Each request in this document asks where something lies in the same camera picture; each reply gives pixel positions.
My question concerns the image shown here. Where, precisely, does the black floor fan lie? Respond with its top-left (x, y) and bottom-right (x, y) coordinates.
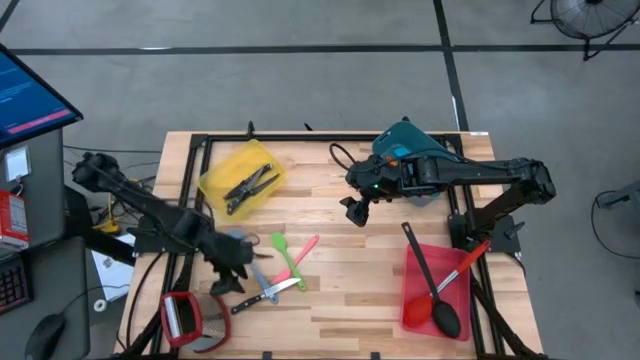
top-left (529, 0), bottom-right (640, 62)

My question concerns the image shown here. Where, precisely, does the black computer mouse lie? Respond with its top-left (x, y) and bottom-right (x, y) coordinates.
top-left (24, 313), bottom-right (68, 360)

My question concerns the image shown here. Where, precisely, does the red framed box grater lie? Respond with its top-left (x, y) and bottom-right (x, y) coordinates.
top-left (159, 290), bottom-right (205, 349)

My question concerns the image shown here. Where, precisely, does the teal plastic bin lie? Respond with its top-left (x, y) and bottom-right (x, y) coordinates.
top-left (372, 119), bottom-right (469, 207)

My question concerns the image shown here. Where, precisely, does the red-rimmed flat steel grater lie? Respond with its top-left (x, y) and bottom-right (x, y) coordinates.
top-left (192, 292), bottom-right (232, 354)

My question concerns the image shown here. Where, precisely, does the white paper sheet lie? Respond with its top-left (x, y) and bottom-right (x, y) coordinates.
top-left (93, 247), bottom-right (135, 303)

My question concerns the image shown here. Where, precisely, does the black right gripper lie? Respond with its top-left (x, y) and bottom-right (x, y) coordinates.
top-left (339, 155), bottom-right (402, 228)

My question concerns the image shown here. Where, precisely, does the yellow cable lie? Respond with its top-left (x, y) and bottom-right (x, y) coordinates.
top-left (92, 192), bottom-right (121, 235)

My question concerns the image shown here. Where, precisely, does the black aluminium table frame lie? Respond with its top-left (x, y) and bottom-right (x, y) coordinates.
top-left (114, 130), bottom-right (551, 360)

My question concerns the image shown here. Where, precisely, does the white paper label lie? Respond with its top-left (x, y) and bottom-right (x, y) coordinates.
top-left (3, 144), bottom-right (32, 182)

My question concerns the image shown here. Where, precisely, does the black plastic spoon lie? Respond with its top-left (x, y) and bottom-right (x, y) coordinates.
top-left (400, 221), bottom-right (463, 340)

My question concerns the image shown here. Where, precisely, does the green silicone spatula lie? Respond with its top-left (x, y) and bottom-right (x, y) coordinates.
top-left (270, 231), bottom-right (308, 293)

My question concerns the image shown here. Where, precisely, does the yellow plastic bin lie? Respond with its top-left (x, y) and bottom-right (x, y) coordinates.
top-left (198, 138), bottom-right (288, 222)

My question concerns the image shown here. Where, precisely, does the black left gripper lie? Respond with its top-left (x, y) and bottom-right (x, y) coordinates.
top-left (199, 231), bottom-right (256, 298)

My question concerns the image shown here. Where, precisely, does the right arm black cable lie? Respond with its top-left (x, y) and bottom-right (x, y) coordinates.
top-left (328, 142), bottom-right (359, 175)

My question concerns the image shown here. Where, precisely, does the red box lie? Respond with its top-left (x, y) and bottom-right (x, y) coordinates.
top-left (0, 189), bottom-right (30, 251)

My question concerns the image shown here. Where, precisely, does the computer monitor blue screen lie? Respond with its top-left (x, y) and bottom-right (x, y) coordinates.
top-left (0, 43), bottom-right (85, 150)

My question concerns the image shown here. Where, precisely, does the reddish pink plastic bin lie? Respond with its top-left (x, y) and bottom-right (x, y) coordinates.
top-left (399, 242), bottom-right (474, 342)

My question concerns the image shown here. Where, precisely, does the pink silicone spatula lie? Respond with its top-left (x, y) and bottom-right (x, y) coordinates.
top-left (272, 234), bottom-right (321, 285)

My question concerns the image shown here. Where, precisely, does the grey desk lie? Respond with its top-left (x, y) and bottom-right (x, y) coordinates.
top-left (0, 234), bottom-right (92, 360)

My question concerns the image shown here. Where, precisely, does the grey computer cabinet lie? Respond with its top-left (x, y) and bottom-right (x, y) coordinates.
top-left (0, 128), bottom-right (67, 251)

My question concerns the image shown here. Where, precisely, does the red spoon steel handle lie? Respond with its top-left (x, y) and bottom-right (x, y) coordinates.
top-left (402, 239), bottom-right (493, 329)

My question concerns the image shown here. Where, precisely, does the thick black cable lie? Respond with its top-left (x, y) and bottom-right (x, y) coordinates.
top-left (124, 252), bottom-right (166, 351)

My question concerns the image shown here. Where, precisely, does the black keyboard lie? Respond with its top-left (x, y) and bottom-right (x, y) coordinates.
top-left (0, 252), bottom-right (34, 316)

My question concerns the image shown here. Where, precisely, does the black floor cable loop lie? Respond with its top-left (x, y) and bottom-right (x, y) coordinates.
top-left (590, 188), bottom-right (640, 261)

